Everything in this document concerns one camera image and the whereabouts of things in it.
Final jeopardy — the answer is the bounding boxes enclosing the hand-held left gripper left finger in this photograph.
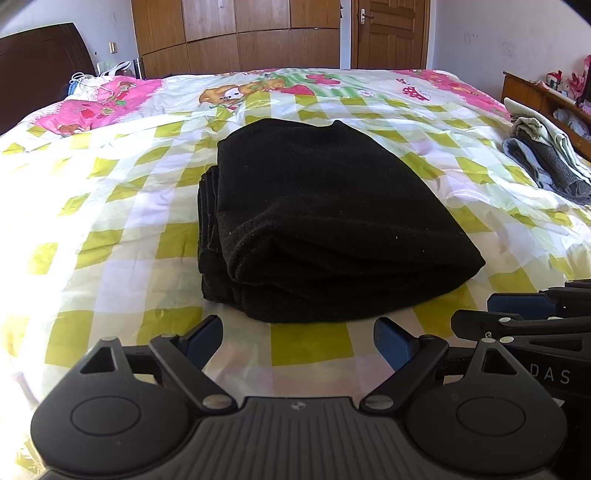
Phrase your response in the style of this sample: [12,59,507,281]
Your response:
[78,315,238,414]

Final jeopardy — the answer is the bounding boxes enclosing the pale folded garment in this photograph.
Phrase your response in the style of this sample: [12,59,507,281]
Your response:
[503,97,591,183]

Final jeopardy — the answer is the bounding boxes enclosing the white bag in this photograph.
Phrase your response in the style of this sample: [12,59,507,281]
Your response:
[98,61,136,78]

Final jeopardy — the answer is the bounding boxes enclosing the dark wooden headboard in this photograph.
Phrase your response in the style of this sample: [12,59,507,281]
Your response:
[0,22,99,136]

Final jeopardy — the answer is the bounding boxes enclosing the wooden side cabinet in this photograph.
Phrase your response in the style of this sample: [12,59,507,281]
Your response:
[501,71,591,162]

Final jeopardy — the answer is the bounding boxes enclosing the checked floral bedspread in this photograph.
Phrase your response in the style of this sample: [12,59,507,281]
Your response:
[0,68,591,480]

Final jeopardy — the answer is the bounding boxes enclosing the wooden wardrobe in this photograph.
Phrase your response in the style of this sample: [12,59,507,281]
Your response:
[131,0,343,80]

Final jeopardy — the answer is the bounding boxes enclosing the wooden door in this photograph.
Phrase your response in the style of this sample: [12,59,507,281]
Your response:
[351,0,431,71]

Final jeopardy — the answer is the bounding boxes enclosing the black pants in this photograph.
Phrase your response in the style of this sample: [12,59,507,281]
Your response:
[197,119,486,324]

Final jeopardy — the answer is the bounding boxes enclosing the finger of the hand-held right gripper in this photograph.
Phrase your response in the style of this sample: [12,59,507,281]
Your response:
[451,309,591,345]
[487,281,591,320]

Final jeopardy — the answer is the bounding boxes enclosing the white cable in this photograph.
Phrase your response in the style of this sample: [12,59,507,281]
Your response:
[68,71,116,100]

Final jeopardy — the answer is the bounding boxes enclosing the pink plush toys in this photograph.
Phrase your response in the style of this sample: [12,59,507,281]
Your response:
[544,54,591,103]

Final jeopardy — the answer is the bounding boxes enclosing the grey folded pants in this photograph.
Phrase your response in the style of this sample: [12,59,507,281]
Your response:
[502,136,591,205]

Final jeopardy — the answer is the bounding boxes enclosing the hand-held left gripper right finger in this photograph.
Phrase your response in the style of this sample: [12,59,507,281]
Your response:
[360,318,520,413]

